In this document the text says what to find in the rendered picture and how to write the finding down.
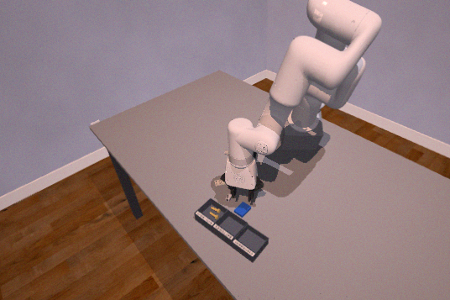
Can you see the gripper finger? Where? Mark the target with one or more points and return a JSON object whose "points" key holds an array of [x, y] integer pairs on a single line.
{"points": [[258, 186], [233, 190]]}

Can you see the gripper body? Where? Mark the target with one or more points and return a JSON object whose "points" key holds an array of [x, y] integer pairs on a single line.
{"points": [[241, 176]]}

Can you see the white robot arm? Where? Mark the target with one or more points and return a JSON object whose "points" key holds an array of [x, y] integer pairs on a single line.
{"points": [[319, 65]]}

